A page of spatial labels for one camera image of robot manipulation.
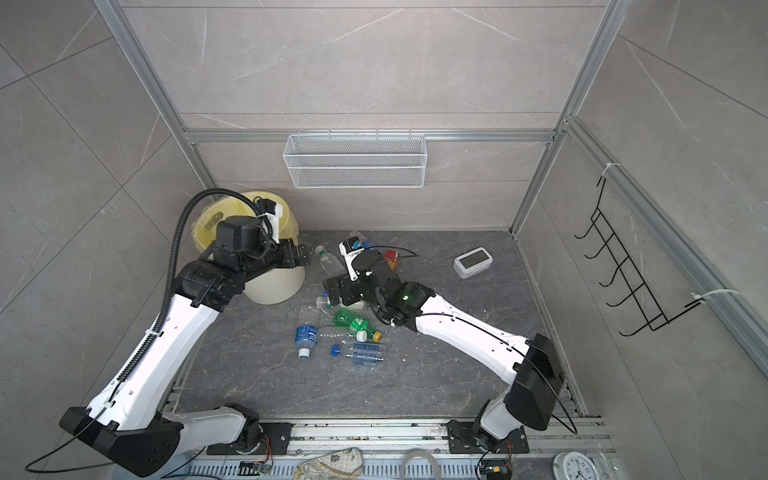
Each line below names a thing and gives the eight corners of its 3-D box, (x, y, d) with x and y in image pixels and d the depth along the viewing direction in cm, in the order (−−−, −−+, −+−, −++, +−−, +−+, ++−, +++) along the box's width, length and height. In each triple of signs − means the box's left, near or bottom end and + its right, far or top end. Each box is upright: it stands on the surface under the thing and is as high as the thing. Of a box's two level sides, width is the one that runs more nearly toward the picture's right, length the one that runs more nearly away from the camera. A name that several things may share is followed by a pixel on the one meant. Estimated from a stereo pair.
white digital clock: (462, 280, 107) (465, 273, 103) (451, 266, 111) (453, 258, 108) (492, 267, 111) (496, 259, 108) (480, 253, 116) (483, 245, 112)
